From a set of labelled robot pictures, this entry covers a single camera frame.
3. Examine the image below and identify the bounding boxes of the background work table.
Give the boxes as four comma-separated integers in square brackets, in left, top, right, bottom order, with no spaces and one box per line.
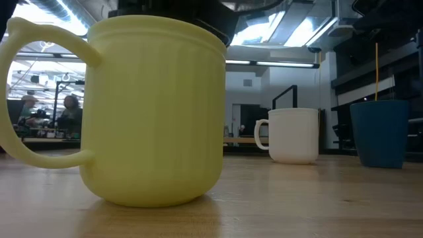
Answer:
[21,127,83,149]

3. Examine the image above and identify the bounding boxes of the person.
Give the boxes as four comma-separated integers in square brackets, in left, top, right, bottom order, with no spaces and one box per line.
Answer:
[58,95,83,135]
[18,95,40,128]

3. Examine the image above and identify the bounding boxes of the wooden shelf with black frame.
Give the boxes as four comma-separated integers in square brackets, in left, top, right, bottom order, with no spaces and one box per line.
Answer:
[223,85,298,156]

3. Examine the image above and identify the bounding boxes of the black leaning boards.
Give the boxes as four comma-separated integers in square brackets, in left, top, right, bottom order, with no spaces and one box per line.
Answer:
[318,108,327,149]

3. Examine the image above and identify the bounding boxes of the yellow mug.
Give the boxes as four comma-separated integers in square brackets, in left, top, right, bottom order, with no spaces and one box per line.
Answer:
[0,15,228,208]

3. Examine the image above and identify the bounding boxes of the dark background monitor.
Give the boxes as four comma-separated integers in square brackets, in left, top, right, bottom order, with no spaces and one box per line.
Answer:
[6,99,26,126]

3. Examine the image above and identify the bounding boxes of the dark blue cup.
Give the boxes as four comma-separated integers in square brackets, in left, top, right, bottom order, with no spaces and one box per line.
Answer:
[349,99,410,170]

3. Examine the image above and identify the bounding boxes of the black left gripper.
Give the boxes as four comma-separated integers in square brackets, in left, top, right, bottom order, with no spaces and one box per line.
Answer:
[108,0,285,47]

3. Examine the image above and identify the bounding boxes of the white mug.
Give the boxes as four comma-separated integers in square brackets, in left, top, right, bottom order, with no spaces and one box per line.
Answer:
[253,107,320,165]

